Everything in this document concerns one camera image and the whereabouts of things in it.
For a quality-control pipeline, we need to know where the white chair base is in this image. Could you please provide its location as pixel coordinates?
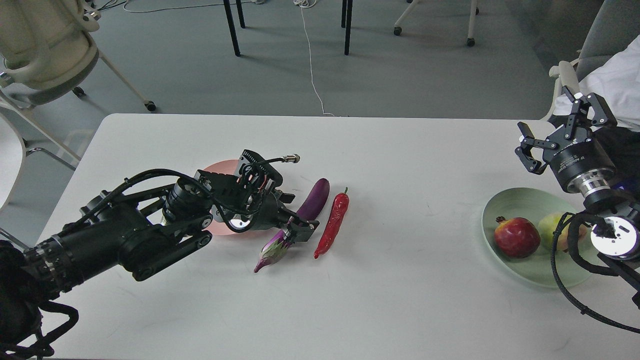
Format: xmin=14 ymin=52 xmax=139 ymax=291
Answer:
xmin=392 ymin=0 xmax=479 ymax=48

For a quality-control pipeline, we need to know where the beige office chair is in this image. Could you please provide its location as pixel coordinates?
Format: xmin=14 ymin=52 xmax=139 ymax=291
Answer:
xmin=0 ymin=0 xmax=157 ymax=166

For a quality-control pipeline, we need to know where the purple eggplant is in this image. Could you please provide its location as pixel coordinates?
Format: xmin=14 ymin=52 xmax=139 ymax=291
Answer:
xmin=253 ymin=178 xmax=330 ymax=273

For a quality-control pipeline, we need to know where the white floor cable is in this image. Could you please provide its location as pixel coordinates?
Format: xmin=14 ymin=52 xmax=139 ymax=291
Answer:
xmin=292 ymin=0 xmax=335 ymax=117

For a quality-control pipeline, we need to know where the red pomegranate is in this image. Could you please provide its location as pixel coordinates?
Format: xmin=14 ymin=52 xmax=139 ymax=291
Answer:
xmin=494 ymin=216 xmax=541 ymax=259

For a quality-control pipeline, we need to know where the red chili pepper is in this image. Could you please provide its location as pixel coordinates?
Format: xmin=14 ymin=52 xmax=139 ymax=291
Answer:
xmin=313 ymin=186 xmax=350 ymax=259

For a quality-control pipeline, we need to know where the pink plate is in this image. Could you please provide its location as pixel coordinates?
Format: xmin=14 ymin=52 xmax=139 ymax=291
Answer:
xmin=195 ymin=155 xmax=270 ymax=236

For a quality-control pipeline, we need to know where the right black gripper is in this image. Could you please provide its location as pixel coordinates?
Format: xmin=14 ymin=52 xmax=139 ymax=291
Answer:
xmin=515 ymin=85 xmax=619 ymax=194

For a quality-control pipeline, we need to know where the white cloth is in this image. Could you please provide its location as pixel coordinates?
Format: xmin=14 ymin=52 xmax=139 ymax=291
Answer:
xmin=550 ymin=36 xmax=640 ymax=133

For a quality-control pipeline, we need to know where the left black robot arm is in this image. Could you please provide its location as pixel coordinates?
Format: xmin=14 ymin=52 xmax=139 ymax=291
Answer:
xmin=1 ymin=150 xmax=330 ymax=360

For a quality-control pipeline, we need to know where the black table leg rear right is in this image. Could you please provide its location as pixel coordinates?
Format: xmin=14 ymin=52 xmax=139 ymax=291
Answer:
xmin=340 ymin=0 xmax=348 ymax=28

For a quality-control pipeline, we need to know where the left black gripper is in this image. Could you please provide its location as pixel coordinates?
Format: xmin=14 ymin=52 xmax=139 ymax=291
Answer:
xmin=248 ymin=187 xmax=320 ymax=244

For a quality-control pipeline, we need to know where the grey chair with white armrest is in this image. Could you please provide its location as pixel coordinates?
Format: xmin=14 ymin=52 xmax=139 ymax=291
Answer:
xmin=542 ymin=0 xmax=640 ymax=123

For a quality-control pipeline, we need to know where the black table leg rear left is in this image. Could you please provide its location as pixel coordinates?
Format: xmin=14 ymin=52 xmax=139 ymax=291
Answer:
xmin=235 ymin=0 xmax=246 ymax=28

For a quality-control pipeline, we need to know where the light green plate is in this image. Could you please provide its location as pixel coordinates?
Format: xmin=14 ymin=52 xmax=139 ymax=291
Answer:
xmin=481 ymin=187 xmax=599 ymax=289

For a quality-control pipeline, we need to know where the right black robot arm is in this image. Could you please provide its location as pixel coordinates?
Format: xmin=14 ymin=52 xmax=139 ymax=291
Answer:
xmin=515 ymin=85 xmax=639 ymax=333

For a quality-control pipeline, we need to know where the black table leg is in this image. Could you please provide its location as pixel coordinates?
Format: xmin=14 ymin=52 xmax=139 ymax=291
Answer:
xmin=340 ymin=0 xmax=348 ymax=28
xmin=222 ymin=0 xmax=242 ymax=57
xmin=343 ymin=0 xmax=354 ymax=56
xmin=235 ymin=0 xmax=246 ymax=28

